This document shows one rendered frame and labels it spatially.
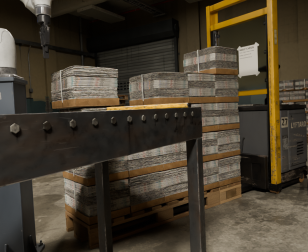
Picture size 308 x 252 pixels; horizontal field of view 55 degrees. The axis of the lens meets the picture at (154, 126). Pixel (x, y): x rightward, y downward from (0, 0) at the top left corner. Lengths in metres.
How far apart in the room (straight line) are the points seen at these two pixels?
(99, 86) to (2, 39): 0.56
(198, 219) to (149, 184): 0.86
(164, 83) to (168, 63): 7.45
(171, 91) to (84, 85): 0.66
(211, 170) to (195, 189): 1.24
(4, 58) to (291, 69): 7.41
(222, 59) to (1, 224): 1.94
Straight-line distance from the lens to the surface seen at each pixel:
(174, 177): 2.17
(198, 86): 2.33
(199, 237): 1.26
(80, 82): 1.74
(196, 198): 1.21
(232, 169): 2.66
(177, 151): 2.16
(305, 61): 8.31
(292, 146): 3.15
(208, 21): 3.33
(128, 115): 0.79
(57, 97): 1.96
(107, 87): 1.82
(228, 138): 2.58
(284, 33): 8.58
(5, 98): 1.73
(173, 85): 2.16
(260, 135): 3.06
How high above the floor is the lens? 0.80
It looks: 3 degrees down
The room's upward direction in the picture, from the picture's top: 3 degrees counter-clockwise
